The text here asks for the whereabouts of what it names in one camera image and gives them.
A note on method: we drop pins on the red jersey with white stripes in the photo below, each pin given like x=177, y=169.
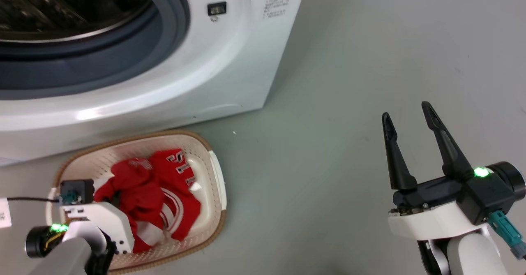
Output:
x=144, y=192

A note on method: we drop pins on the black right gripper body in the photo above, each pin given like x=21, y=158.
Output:
x=472, y=197

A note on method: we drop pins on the teal right camera connector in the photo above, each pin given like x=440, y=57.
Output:
x=507, y=234

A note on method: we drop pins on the black door latch socket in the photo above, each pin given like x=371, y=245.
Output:
x=217, y=8

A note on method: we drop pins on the grey rubber door gasket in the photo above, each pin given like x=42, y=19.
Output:
x=135, y=57

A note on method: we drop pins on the cream plastic laundry basket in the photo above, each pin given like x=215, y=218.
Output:
x=201, y=168

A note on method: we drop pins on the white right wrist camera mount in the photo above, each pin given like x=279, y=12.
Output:
x=435, y=223

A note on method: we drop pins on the white text label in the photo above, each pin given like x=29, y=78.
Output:
x=276, y=6

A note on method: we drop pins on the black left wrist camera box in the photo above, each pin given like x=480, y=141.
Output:
x=78, y=190

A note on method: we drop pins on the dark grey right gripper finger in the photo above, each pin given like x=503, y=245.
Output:
x=396, y=160
x=448, y=147

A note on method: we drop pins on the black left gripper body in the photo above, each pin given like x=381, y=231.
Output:
x=61, y=230

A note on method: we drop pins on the white front-load washing machine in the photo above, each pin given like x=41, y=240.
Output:
x=230, y=73

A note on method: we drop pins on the steel washing machine drum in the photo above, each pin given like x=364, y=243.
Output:
x=61, y=8

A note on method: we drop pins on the round drain filter cover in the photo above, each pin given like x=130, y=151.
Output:
x=218, y=109

